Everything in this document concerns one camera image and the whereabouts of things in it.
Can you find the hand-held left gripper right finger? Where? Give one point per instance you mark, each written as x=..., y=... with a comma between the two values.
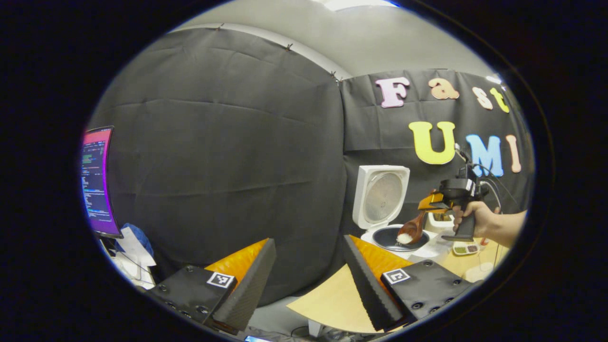
x=368, y=289

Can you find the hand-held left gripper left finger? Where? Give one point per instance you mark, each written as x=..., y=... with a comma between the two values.
x=251, y=289

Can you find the brown bread slice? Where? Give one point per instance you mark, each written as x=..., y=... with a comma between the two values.
x=441, y=217

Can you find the clear rice container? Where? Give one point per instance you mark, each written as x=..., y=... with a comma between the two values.
x=479, y=273

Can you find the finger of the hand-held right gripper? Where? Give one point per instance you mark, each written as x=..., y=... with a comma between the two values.
x=430, y=202

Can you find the blue cloth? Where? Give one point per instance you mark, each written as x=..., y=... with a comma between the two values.
x=140, y=237

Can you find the black backdrop cloth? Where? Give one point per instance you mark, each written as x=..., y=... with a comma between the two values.
x=228, y=166

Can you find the white toaster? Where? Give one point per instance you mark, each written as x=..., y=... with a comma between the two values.
x=434, y=226

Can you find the white papers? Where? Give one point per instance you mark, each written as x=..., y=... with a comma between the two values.
x=137, y=270

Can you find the computer monitor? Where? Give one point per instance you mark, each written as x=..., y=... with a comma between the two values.
x=97, y=180

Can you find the white rice cooker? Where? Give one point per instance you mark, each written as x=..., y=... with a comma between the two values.
x=380, y=197

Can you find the white rice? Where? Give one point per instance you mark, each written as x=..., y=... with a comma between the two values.
x=404, y=238

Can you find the dark wooden spoon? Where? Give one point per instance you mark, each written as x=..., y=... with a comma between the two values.
x=414, y=230

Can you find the white divided grain dish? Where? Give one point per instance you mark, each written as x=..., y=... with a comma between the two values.
x=465, y=248

